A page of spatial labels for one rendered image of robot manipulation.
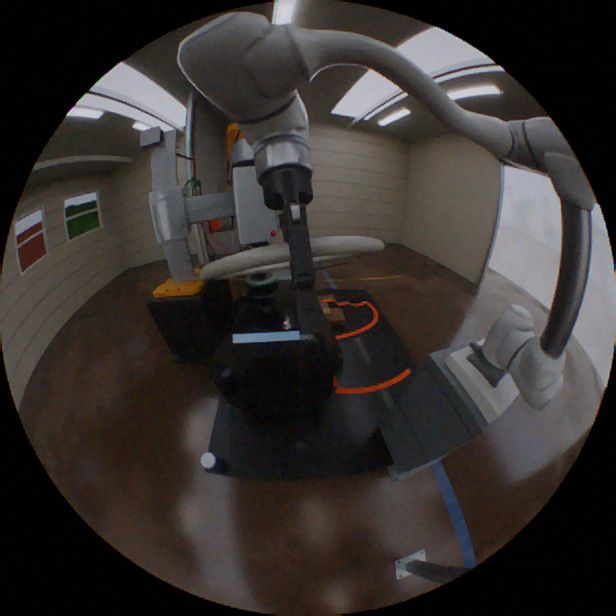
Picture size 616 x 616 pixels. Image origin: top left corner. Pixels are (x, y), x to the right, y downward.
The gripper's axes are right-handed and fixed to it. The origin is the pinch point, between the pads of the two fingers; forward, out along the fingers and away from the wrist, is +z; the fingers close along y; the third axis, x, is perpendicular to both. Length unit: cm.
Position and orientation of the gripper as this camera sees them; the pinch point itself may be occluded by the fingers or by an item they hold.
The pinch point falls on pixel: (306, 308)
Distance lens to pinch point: 27.8
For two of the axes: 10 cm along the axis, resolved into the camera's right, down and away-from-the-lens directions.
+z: 1.5, 9.6, 2.2
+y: -1.3, -2.0, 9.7
